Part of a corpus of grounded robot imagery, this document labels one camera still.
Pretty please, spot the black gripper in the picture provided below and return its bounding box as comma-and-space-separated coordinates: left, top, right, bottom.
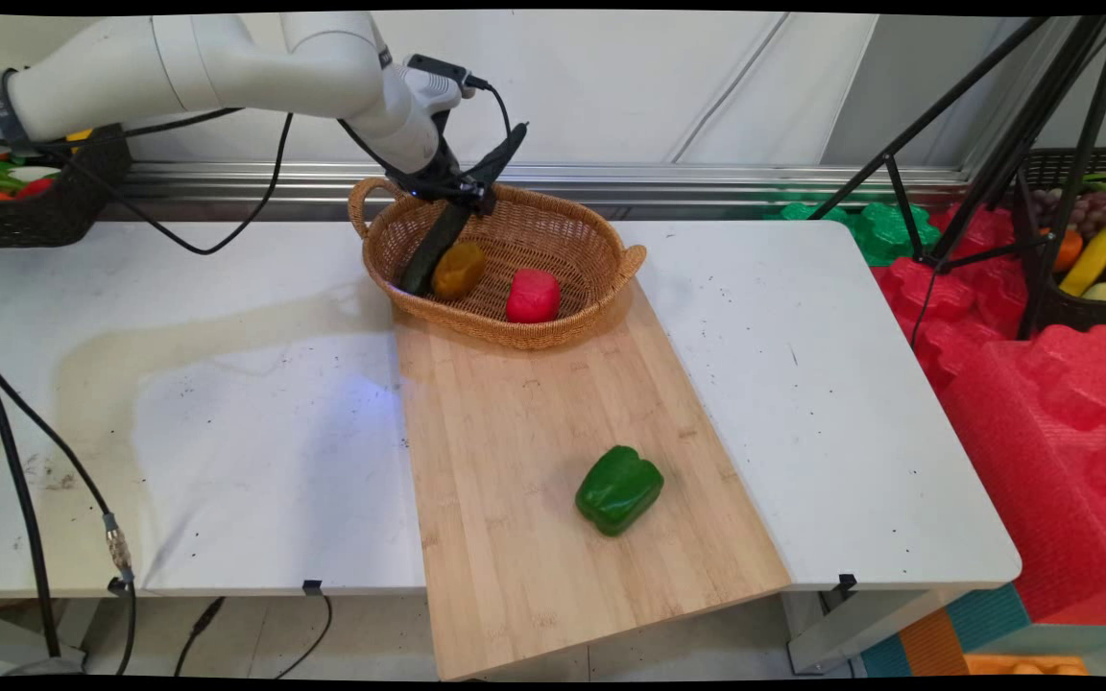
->
388, 110, 530, 218

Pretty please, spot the dark green cucumber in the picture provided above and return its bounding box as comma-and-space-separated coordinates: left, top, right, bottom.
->
397, 200, 474, 297

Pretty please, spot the green bell pepper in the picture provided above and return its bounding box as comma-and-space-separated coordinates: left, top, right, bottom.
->
575, 444, 665, 537

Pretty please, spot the woven wicker basket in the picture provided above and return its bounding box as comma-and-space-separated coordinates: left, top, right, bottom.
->
348, 176, 648, 350

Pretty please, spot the brown toy potato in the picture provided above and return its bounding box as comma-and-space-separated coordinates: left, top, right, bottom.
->
431, 240, 488, 301

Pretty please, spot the red bell pepper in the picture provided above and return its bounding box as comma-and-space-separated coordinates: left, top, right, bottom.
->
505, 268, 562, 324

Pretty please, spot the wooden cutting board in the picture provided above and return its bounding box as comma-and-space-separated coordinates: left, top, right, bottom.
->
392, 278, 792, 682

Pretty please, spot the green foam sheet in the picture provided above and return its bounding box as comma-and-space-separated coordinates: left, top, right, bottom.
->
764, 197, 943, 268

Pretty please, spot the black basket with vegetables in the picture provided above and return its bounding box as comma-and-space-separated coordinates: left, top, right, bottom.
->
0, 123, 132, 249

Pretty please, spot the red foam sheet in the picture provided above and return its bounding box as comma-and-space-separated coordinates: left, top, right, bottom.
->
942, 324, 1106, 627
872, 203, 1044, 394

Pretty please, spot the black tripod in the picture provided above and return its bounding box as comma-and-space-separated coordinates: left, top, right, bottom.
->
807, 14, 1106, 345

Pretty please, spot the grey table leg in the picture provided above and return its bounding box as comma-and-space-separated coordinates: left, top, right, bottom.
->
783, 584, 957, 675
0, 603, 88, 678

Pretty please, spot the purple grape bunch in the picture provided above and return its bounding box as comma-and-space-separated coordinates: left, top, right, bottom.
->
1033, 187, 1106, 241

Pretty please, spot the yellow banana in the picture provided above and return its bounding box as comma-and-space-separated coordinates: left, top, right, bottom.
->
1060, 223, 1106, 297

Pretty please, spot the black basket with fruit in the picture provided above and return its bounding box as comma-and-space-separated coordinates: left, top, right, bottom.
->
1014, 146, 1106, 337

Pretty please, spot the orange foam floor mat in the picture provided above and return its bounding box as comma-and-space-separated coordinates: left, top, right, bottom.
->
899, 607, 973, 678

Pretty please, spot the teal foam floor mat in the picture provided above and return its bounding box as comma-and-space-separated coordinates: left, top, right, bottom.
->
860, 581, 1034, 678

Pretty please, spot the orange plastic tray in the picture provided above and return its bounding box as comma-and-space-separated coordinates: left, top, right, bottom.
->
964, 655, 1090, 678

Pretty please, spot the black cable with silver plug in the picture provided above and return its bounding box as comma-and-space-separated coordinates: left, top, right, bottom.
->
462, 72, 516, 140

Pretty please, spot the white ribbed camera housing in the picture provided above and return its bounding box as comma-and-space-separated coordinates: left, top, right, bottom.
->
404, 62, 475, 116

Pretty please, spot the black flat white-edged camera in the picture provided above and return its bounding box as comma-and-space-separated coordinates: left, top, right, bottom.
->
406, 54, 469, 87

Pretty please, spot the aluminium wall rail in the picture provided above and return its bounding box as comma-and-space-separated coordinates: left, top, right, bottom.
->
97, 161, 976, 224

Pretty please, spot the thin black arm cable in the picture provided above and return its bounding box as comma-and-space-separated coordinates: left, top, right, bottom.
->
0, 106, 420, 257

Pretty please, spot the thin black cable under table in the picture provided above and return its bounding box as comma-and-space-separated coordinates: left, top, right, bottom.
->
275, 593, 335, 679

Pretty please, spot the black cable with metal connector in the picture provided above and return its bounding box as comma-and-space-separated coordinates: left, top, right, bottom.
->
0, 345, 138, 675

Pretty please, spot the thick black cable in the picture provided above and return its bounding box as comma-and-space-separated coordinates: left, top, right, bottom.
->
0, 331, 62, 661

